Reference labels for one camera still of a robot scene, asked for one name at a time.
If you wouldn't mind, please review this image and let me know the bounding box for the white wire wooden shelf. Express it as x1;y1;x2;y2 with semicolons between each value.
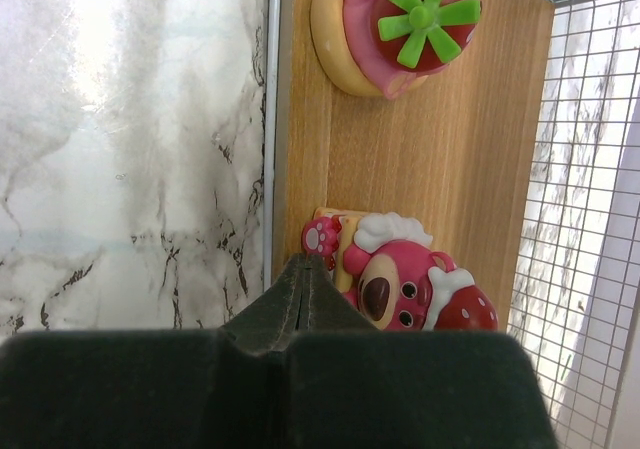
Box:
265;0;639;448

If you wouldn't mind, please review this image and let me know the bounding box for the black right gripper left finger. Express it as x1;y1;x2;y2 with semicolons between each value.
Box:
1;255;305;448

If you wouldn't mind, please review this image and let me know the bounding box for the pink bear strawberry tart toy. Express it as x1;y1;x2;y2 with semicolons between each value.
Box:
310;0;482;99

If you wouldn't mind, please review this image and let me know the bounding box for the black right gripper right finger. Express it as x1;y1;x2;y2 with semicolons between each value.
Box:
294;256;559;449

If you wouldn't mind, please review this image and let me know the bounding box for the pink bear cake car toy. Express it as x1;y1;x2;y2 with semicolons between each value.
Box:
301;208;498;331

